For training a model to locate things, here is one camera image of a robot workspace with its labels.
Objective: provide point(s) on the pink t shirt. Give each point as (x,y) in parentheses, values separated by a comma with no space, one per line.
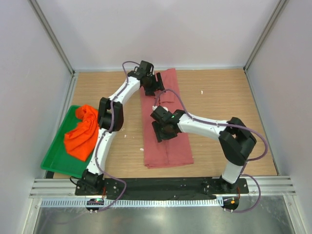
(164,145)

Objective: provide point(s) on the slotted white cable duct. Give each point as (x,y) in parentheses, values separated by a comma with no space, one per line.
(100,203)

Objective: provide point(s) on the aluminium rail profile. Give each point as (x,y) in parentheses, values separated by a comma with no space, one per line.
(269,185)

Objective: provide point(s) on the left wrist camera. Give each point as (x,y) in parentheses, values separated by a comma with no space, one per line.
(145,69)

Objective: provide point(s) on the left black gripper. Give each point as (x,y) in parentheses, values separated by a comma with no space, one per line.
(158,85)

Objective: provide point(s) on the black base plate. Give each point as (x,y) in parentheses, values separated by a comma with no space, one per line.
(158,189)

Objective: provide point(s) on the green plastic tray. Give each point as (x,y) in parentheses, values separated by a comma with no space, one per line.
(57,159)

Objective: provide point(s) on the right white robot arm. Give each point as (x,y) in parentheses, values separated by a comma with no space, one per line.
(235,140)

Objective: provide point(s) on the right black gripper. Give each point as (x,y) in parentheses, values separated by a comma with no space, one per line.
(160,134)

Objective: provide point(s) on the orange t shirt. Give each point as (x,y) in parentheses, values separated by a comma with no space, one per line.
(81,141)

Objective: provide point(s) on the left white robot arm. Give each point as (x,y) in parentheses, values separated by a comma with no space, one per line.
(110,120)

